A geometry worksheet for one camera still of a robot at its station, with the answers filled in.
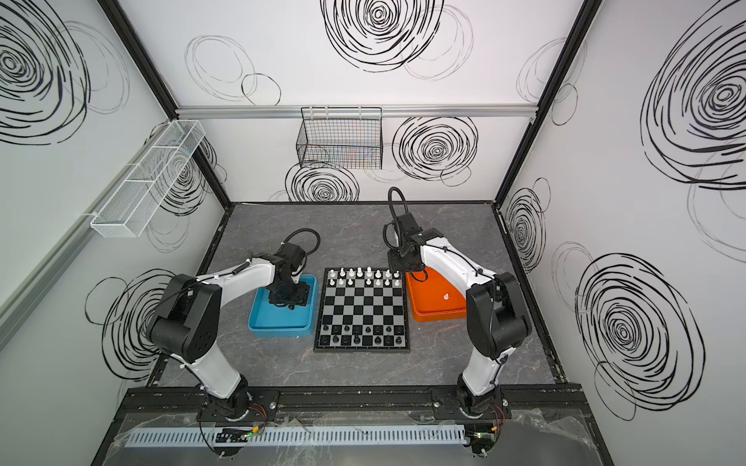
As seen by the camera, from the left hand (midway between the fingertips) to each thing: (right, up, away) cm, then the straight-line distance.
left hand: (300, 298), depth 93 cm
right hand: (+30, +11, -3) cm, 33 cm away
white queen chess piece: (+23, +8, +3) cm, 24 cm away
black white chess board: (+21, -3, -4) cm, 21 cm away
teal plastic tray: (-7, -6, -4) cm, 10 cm away
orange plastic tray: (+43, 0, 0) cm, 43 cm away
